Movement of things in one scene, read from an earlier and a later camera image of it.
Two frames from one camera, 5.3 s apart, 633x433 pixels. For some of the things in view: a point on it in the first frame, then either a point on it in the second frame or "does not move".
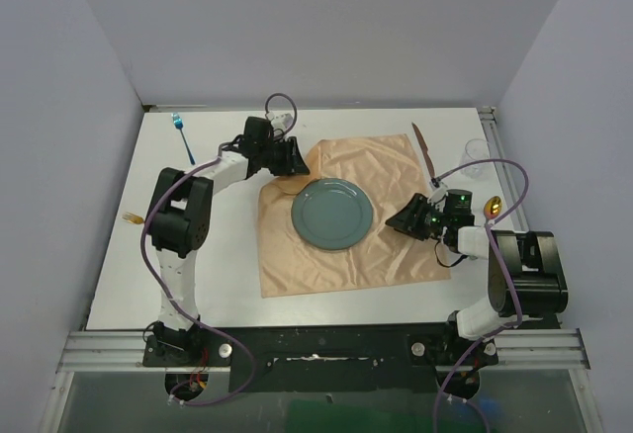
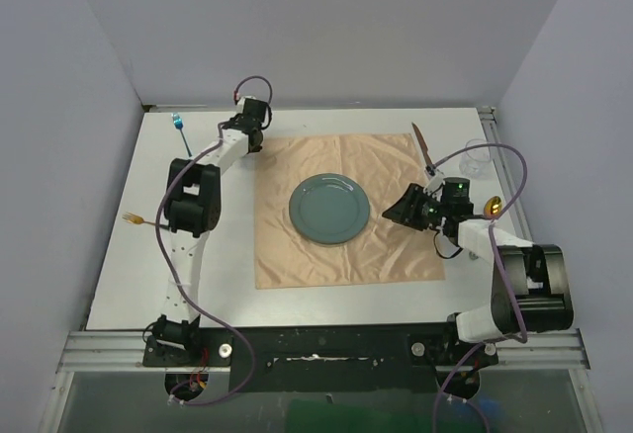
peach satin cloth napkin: x=384 y=168 does not move
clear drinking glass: x=476 y=150 does not move
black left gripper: x=293 y=163 → x=256 y=148
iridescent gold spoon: x=492 y=208 does not move
